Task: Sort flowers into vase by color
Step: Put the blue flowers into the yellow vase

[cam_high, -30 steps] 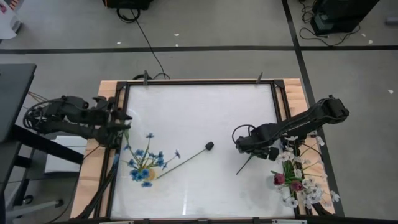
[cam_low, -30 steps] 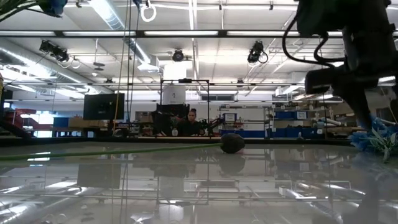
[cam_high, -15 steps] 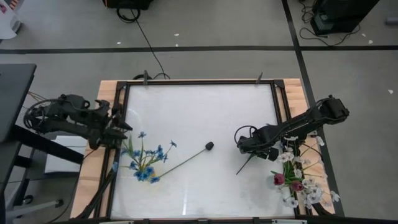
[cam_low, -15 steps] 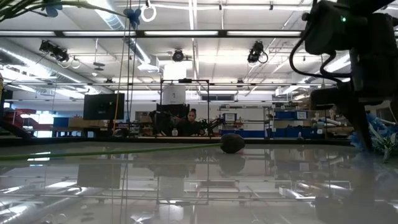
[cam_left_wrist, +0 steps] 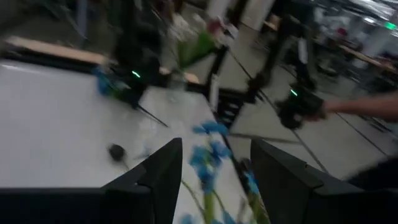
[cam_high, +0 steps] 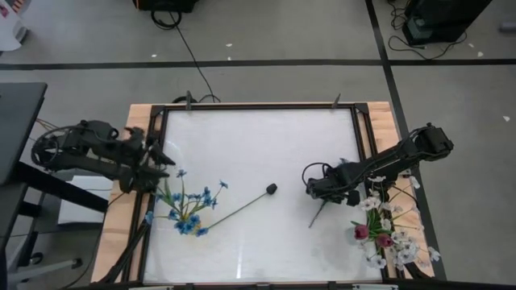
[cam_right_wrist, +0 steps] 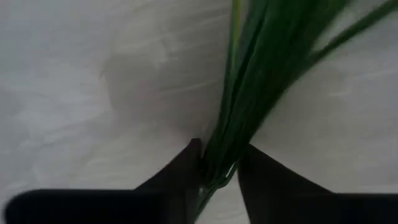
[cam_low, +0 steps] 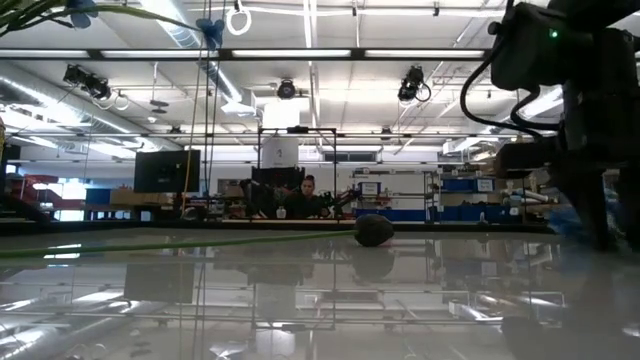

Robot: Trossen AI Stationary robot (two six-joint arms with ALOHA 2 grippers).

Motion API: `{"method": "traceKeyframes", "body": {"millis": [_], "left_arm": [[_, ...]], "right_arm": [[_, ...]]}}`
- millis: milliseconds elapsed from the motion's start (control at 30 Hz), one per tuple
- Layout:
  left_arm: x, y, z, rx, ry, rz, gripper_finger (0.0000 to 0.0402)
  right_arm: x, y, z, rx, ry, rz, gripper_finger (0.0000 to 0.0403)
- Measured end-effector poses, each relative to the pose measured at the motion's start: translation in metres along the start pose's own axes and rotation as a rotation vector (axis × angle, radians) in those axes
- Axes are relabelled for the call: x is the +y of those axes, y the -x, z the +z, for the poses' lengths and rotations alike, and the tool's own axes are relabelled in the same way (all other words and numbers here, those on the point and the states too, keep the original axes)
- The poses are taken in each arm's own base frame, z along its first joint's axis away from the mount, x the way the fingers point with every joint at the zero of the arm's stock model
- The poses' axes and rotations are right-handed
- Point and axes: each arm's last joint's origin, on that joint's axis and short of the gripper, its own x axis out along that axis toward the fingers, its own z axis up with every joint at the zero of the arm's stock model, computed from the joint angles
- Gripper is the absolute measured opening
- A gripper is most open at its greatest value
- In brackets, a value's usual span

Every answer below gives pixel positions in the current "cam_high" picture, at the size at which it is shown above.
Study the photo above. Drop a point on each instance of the black tulip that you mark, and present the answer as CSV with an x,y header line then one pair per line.
x,y
272,188

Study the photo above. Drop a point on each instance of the black table frame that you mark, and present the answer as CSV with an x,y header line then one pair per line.
x,y
282,106

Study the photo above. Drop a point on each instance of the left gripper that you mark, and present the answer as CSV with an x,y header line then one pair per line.
x,y
143,161

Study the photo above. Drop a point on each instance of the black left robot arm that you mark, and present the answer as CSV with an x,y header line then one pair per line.
x,y
92,167

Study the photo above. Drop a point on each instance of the black desk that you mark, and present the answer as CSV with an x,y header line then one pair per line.
x,y
20,121

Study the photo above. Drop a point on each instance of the black frame clamp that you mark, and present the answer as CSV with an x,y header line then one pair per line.
x,y
336,100
188,100

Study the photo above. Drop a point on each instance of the white flower bunch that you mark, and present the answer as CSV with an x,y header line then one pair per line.
x,y
369,203
407,254

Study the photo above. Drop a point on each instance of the black equipment case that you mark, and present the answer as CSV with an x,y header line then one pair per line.
x,y
443,20

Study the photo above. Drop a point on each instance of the white flat box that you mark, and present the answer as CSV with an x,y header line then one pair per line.
x,y
84,205

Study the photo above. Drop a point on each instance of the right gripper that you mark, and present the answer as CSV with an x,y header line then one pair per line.
x,y
334,181

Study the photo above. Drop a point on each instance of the white metal bracket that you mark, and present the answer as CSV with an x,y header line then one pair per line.
x,y
375,287

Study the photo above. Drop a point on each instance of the grey chair base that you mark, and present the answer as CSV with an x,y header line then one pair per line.
x,y
40,270

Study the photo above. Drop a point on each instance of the black computer case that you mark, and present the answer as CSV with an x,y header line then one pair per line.
x,y
165,4

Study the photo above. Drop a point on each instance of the blue flower bunch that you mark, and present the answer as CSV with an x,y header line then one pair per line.
x,y
316,215
187,225

